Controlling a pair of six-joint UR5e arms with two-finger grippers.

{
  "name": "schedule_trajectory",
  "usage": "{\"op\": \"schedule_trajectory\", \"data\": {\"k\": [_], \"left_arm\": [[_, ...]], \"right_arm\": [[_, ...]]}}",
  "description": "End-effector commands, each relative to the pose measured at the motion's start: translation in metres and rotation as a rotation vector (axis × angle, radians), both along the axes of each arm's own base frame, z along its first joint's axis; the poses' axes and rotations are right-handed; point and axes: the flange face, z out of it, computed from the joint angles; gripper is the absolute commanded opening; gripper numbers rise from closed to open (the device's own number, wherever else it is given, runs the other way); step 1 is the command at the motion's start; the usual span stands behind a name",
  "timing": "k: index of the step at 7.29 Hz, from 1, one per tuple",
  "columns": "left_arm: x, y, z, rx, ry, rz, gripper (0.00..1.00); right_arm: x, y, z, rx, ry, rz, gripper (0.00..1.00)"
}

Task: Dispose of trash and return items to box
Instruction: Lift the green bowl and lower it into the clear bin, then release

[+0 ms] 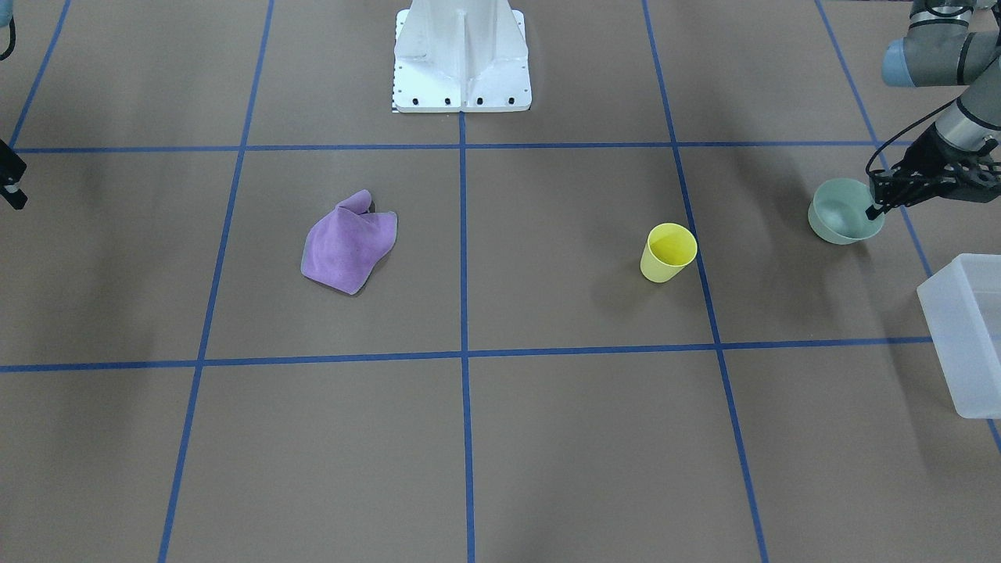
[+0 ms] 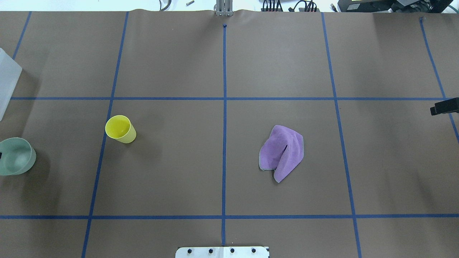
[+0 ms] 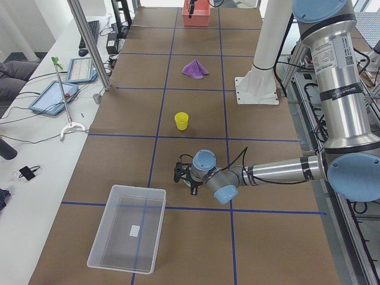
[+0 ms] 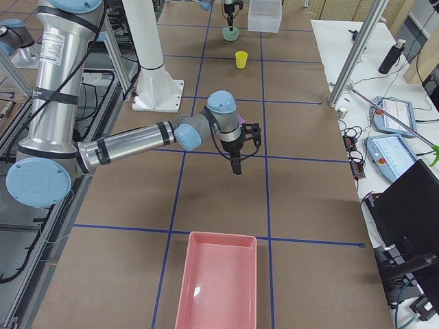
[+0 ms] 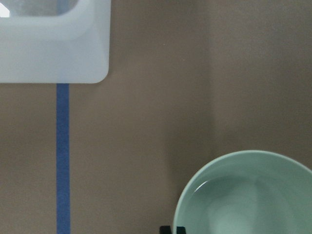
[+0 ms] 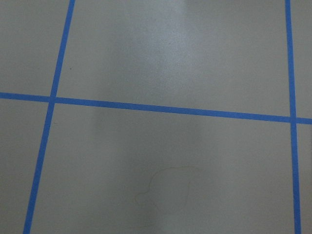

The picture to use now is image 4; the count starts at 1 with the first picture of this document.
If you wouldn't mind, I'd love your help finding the blue teach pendant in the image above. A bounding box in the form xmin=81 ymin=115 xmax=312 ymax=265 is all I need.
xmin=370 ymin=96 xmax=417 ymax=138
xmin=365 ymin=133 xmax=418 ymax=183

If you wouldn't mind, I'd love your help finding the black laptop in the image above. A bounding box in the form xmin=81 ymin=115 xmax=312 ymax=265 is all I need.
xmin=363 ymin=159 xmax=439 ymax=254

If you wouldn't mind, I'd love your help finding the yellow plastic cup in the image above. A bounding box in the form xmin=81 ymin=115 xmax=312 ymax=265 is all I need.
xmin=235 ymin=51 xmax=248 ymax=69

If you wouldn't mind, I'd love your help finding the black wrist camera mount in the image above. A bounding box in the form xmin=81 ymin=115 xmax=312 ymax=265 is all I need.
xmin=241 ymin=123 xmax=261 ymax=149

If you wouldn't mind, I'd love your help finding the pink plastic bin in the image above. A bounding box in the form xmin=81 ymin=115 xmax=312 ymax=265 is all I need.
xmin=175 ymin=232 xmax=257 ymax=328

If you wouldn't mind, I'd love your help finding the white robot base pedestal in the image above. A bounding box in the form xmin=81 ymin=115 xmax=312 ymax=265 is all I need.
xmin=123 ymin=1 xmax=185 ymax=112

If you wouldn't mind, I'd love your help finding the blue teach pendant near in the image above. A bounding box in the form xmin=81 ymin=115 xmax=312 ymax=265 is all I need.
xmin=365 ymin=133 xmax=418 ymax=183

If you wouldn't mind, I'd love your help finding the translucent plastic storage box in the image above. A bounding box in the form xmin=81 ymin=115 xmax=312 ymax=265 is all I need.
xmin=248 ymin=0 xmax=282 ymax=33

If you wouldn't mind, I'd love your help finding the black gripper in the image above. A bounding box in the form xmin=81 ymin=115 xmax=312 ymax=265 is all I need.
xmin=222 ymin=0 xmax=240 ymax=32
xmin=220 ymin=138 xmax=244 ymax=175

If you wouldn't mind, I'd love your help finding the aluminium frame post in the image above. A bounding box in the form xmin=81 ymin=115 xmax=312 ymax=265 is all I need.
xmin=328 ymin=0 xmax=389 ymax=108

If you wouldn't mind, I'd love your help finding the black water bottle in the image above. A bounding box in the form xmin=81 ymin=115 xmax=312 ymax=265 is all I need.
xmin=378 ymin=39 xmax=406 ymax=75

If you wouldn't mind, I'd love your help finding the blue teach pendant far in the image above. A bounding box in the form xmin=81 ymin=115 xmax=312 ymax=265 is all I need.
xmin=370 ymin=96 xmax=417 ymax=138

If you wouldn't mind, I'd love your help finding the purple cloth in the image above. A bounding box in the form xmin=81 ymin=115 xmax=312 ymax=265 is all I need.
xmin=237 ymin=115 xmax=246 ymax=125

